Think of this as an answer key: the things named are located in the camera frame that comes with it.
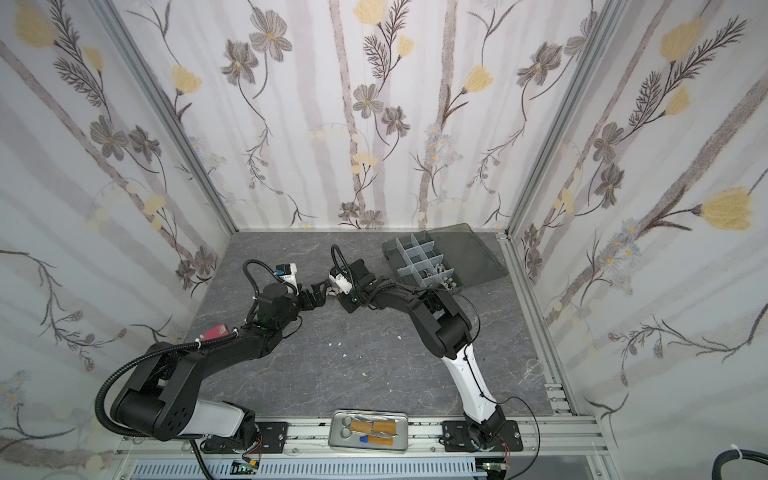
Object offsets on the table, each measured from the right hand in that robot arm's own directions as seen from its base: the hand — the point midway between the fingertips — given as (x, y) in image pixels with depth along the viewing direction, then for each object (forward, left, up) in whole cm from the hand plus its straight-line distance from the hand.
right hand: (336, 287), depth 97 cm
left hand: (-2, +7, +9) cm, 11 cm away
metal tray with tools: (-41, -14, -2) cm, 43 cm away
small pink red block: (-15, +37, -6) cm, 40 cm away
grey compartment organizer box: (+21, -43, -8) cm, 48 cm away
